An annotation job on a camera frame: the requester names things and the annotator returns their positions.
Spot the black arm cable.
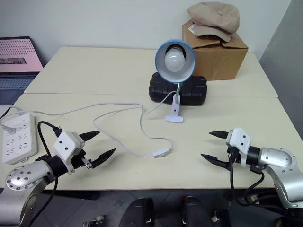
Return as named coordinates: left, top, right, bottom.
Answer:
left=22, top=121, right=63, bottom=227
left=228, top=148, right=266, bottom=207

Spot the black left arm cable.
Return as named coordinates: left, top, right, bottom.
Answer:
left=22, top=121, right=63, bottom=227

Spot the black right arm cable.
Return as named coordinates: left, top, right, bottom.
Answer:
left=228, top=148, right=266, bottom=207

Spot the blue clip desk lamp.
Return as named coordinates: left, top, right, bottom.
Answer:
left=154, top=39, right=197, bottom=123

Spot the white power strip cable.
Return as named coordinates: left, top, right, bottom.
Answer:
left=0, top=105, right=24, bottom=119

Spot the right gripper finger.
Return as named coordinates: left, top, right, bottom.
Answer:
left=209, top=130, right=229, bottom=140
left=200, top=153, right=231, bottom=169

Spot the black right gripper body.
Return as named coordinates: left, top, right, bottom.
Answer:
left=226, top=145, right=242, bottom=166

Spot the white plug with cable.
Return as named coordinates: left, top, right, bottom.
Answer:
left=3, top=123, right=16, bottom=136

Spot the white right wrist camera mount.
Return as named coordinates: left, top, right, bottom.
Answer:
left=225, top=128, right=252, bottom=167

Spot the black plastic case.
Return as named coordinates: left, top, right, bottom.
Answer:
left=148, top=72, right=209, bottom=106

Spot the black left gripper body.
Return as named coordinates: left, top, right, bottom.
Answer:
left=71, top=149, right=93, bottom=170

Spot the white power strip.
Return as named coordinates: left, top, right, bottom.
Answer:
left=0, top=113, right=39, bottom=166

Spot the brown cardboard box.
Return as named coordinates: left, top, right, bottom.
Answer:
left=181, top=19, right=249, bottom=81

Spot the dark rounded shape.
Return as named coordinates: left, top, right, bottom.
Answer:
left=120, top=198, right=155, bottom=227
left=180, top=195, right=212, bottom=227

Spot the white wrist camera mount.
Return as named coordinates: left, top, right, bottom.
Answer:
left=53, top=131, right=86, bottom=175
left=225, top=128, right=252, bottom=167

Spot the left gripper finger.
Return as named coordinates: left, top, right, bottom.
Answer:
left=79, top=131, right=101, bottom=142
left=91, top=148, right=117, bottom=169

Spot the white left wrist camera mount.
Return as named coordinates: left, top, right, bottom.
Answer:
left=53, top=131, right=86, bottom=175

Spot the white inline cord switch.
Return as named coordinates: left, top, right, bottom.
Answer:
left=152, top=147, right=171, bottom=158

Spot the white lamp cord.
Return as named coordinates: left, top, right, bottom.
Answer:
left=9, top=91, right=177, bottom=158

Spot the laptop with pink screen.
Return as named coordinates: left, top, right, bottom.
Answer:
left=0, top=36, right=45, bottom=106

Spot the white light bulb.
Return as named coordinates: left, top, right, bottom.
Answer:
left=164, top=48, right=186, bottom=73

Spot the beige flat cap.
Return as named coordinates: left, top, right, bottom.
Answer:
left=187, top=1, right=241, bottom=43

